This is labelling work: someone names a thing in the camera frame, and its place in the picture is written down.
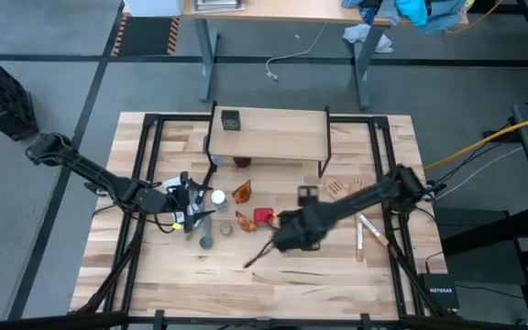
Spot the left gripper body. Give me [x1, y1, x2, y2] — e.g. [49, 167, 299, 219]
[166, 171, 196, 234]

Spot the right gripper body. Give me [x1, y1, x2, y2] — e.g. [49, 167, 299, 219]
[270, 204, 332, 253]

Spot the white-lid seasoning jar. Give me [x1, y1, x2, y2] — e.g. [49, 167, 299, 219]
[210, 188, 229, 214]

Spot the orange taco seasoning packet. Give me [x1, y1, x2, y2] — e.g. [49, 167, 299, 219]
[231, 179, 253, 205]
[235, 210, 259, 234]

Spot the red-lid smoked paprika tin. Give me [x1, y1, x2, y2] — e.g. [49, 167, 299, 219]
[253, 206, 277, 227]

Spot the dark green spice tin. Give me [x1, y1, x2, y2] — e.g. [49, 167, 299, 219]
[220, 109, 243, 133]

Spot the grey measuring spoon set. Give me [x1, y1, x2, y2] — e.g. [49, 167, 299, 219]
[183, 201, 215, 252]

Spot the wooden spork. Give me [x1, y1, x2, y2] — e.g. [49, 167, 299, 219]
[347, 178, 369, 263]

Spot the wooden slotted spatula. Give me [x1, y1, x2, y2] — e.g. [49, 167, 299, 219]
[323, 177, 391, 248]

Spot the black hazard-striped mat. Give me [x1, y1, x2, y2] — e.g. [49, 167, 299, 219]
[110, 16, 182, 58]

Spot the black equipment stand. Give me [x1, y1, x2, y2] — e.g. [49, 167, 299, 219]
[437, 203, 528, 288]

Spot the white cabinet box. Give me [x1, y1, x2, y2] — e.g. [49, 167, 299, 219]
[121, 0, 186, 19]

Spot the red and black case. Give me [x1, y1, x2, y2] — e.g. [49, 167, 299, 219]
[0, 49, 41, 142]

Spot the wooden desk with grey legs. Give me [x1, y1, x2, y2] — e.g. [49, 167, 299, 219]
[121, 0, 470, 112]

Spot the white cloth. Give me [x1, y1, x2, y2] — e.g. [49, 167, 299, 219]
[342, 23, 395, 55]

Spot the teal cloth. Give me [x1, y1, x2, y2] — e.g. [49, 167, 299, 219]
[393, 0, 431, 28]

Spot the blue cloth pile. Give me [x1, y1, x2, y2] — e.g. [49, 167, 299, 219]
[340, 0, 469, 38]

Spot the black-handled grey spatula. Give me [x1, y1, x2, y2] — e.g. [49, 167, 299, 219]
[193, 153, 224, 206]

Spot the black aluminium table frame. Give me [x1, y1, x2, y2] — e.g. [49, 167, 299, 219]
[69, 112, 460, 330]

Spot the wooden shelf with black frame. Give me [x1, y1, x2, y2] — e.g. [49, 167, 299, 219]
[203, 100, 334, 180]

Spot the black Netgear switch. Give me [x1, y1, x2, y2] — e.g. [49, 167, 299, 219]
[418, 272, 461, 311]

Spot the white floor cable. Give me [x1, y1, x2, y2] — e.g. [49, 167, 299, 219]
[265, 22, 329, 84]

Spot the yellow cable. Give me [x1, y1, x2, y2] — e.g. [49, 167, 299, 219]
[423, 108, 528, 172]
[444, 0, 506, 37]

